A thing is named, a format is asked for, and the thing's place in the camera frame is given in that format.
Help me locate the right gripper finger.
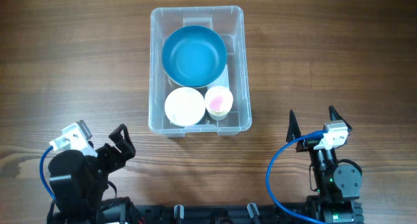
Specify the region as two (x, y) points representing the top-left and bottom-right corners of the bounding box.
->
(328, 105), (352, 132)
(286, 110), (302, 143)

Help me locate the cream cup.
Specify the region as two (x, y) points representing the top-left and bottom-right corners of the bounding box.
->
(209, 113), (228, 121)

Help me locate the yellow cup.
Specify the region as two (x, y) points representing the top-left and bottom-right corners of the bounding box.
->
(207, 108), (230, 117)

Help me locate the pink cup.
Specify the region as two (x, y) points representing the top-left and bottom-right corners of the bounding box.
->
(205, 86), (234, 113)

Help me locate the lilac cup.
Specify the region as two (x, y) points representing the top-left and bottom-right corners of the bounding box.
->
(164, 87), (206, 127)

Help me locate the cream bowl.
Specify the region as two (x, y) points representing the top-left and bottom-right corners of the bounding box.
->
(166, 74), (209, 89)

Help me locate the dark blue bowl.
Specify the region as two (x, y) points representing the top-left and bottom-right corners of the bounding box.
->
(162, 25), (227, 85)

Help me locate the clear plastic storage container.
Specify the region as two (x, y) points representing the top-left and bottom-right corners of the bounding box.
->
(148, 5), (252, 137)

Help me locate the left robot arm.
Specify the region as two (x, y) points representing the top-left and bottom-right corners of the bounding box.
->
(47, 120), (141, 223)

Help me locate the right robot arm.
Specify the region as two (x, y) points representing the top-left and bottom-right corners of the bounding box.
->
(296, 105), (364, 224)

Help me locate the white label in container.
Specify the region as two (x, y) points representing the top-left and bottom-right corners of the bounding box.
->
(207, 65), (229, 89)

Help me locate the right blue cable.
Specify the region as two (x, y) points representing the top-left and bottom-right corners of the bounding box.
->
(265, 130), (328, 224)

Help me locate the blue cable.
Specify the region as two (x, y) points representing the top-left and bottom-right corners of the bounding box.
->
(39, 145), (57, 201)
(265, 130), (328, 224)

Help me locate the left blue cable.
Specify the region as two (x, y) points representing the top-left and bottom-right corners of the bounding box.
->
(39, 145), (57, 201)

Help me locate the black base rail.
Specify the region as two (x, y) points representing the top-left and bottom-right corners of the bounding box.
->
(94, 197), (364, 224)

